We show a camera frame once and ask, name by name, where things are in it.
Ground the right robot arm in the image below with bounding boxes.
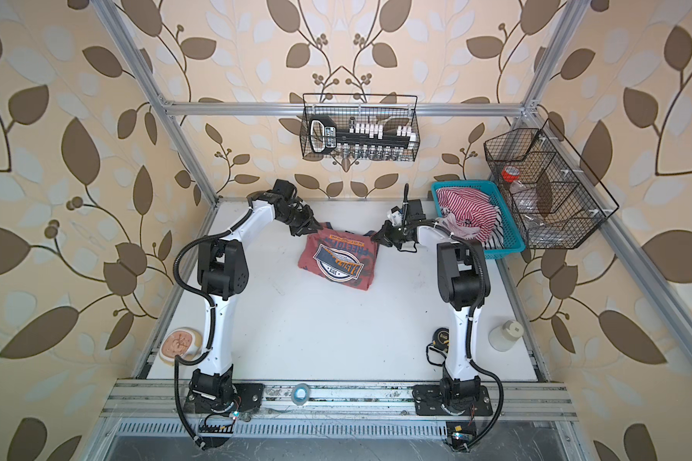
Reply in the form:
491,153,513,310
372,186,505,453

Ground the red tank top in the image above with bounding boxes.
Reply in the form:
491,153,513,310
298,228,379,291

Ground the round tan pad dish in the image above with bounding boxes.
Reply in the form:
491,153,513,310
159,328,203,365

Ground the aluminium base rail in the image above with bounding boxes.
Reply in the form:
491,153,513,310
100,380,579,423

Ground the teal plastic basket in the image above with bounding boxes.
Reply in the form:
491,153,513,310
432,181,525,259

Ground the back wire basket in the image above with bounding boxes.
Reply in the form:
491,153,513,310
300,91,421,163

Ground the black tape measure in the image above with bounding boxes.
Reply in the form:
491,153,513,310
425,328,450,367

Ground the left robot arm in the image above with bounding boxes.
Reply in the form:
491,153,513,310
173,180,322,451

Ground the round blue button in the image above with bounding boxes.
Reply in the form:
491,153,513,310
291,383,311,406

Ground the right wire basket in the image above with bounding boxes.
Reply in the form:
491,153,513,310
484,120,619,250

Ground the red white striped garment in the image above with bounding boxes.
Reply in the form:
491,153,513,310
436,186,505,250

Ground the wire basket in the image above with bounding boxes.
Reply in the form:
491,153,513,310
484,120,619,250
300,91,421,163

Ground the white plastic bottle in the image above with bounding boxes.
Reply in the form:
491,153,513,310
488,320,525,353

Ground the red capped plastic bottle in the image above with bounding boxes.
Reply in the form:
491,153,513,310
501,165,539,213

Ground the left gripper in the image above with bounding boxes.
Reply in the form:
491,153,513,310
275,204,322,235

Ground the black socket set tool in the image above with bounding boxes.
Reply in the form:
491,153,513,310
301,115,420,156

